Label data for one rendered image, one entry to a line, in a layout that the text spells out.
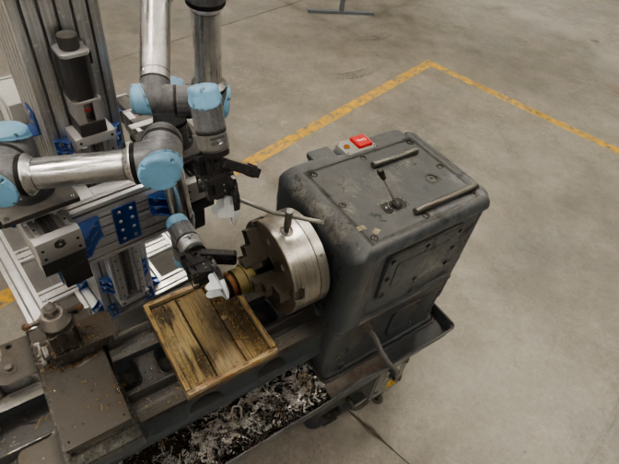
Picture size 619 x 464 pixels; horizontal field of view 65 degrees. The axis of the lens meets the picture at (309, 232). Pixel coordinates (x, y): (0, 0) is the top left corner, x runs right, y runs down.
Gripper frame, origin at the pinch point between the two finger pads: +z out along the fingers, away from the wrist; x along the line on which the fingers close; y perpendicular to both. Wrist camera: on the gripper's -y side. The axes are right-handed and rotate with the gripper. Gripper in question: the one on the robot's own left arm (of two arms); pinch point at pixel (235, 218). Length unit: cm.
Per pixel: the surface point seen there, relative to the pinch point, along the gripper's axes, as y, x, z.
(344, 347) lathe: -32, 0, 64
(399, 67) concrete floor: -309, -269, 39
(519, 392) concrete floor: -133, 11, 145
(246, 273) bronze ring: -1.5, -3.2, 20.2
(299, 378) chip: -17, -9, 78
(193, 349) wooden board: 17.4, -9.6, 43.1
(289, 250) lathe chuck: -12.3, 5.3, 12.9
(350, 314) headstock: -29, 10, 41
